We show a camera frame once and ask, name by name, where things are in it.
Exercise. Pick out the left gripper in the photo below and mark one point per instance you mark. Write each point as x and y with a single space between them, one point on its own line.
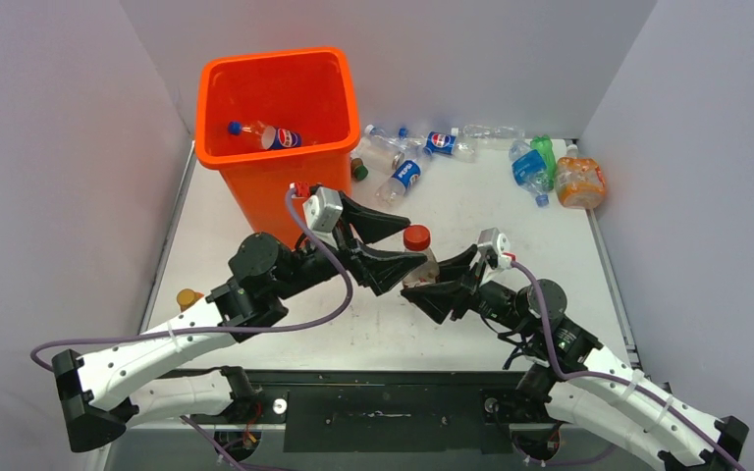
376 269

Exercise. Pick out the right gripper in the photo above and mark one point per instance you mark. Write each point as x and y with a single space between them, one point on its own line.
453 294

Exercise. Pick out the blue cap pepsi bottle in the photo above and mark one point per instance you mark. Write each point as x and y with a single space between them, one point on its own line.
396 188

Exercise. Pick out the pepsi bottle front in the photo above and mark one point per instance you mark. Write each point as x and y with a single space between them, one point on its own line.
260 136

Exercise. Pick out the small orange juice bottle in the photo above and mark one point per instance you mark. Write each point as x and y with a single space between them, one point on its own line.
187 297

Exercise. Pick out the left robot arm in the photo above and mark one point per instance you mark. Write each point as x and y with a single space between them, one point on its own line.
126 382

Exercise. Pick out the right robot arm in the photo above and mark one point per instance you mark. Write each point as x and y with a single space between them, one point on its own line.
576 379

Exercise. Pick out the orange plastic bin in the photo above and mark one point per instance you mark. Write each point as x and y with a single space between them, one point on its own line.
267 120

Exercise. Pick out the green cap brown bottle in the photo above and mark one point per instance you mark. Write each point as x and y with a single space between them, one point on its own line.
358 170

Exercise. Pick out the pepsi bottle back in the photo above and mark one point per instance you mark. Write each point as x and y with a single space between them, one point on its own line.
452 145

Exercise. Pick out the clear empty bottle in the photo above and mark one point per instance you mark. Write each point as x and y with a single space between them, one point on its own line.
496 137

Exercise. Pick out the crushed orange bottle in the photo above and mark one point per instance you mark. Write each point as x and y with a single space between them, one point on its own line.
579 183

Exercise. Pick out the green plastic bottle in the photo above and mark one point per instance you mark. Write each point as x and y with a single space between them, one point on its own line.
544 146

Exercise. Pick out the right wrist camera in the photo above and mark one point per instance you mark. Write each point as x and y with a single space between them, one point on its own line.
494 248

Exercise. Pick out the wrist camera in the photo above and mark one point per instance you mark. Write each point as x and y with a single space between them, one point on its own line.
323 210
494 248

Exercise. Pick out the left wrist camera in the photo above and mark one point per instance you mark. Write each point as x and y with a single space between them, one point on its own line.
323 210

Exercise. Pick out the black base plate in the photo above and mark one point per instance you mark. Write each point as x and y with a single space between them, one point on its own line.
380 411

